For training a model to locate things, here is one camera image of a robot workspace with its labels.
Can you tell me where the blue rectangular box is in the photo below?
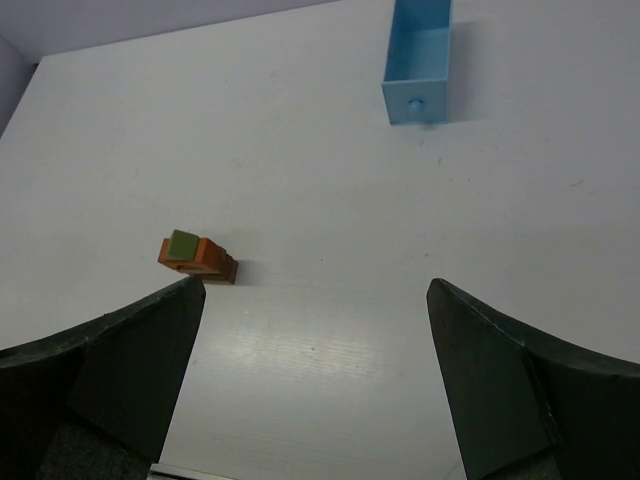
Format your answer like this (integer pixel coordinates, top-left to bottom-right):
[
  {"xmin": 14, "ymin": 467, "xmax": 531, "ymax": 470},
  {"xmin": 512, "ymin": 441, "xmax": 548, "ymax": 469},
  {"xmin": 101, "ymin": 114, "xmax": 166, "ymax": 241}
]
[{"xmin": 382, "ymin": 0, "xmax": 452, "ymax": 125}]

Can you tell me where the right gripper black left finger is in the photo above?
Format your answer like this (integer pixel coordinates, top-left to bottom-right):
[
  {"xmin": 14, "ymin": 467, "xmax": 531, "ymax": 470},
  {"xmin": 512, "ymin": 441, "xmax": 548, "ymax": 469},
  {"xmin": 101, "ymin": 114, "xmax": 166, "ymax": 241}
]
[{"xmin": 1, "ymin": 277, "xmax": 206, "ymax": 479}]

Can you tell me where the green triangular block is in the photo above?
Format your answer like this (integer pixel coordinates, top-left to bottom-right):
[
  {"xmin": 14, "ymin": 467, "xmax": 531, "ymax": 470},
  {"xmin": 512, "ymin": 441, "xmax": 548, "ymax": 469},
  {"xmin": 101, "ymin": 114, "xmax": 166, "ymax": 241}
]
[{"xmin": 166, "ymin": 229, "xmax": 200, "ymax": 262}]

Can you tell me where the light brown rectangular block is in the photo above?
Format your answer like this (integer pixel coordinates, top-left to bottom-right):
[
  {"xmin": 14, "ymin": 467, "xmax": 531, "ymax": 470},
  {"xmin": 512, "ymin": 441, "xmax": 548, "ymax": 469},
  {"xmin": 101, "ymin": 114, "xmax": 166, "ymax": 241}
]
[{"xmin": 177, "ymin": 253, "xmax": 227, "ymax": 279}]

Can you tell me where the orange arch block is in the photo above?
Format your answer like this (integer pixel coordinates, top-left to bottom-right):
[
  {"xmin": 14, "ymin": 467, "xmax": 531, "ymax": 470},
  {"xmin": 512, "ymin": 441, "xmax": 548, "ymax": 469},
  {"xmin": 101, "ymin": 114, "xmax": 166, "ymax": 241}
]
[{"xmin": 158, "ymin": 238, "xmax": 226, "ymax": 272}]

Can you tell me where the dark red cube block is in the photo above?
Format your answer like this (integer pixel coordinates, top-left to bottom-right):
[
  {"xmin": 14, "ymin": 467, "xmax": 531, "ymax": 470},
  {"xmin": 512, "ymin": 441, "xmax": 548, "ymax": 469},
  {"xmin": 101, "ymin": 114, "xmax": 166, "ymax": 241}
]
[{"xmin": 223, "ymin": 254, "xmax": 238, "ymax": 284}]

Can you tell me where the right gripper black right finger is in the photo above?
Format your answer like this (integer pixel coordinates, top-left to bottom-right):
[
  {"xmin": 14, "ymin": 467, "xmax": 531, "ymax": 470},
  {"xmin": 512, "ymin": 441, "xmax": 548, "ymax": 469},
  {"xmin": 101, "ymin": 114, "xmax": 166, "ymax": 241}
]
[{"xmin": 426, "ymin": 278, "xmax": 639, "ymax": 479}]

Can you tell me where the brown wood block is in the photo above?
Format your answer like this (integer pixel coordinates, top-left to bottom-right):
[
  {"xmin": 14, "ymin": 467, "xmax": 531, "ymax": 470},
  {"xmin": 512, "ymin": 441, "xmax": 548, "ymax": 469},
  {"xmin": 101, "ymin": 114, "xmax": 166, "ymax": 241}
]
[{"xmin": 201, "ymin": 275, "xmax": 236, "ymax": 285}]

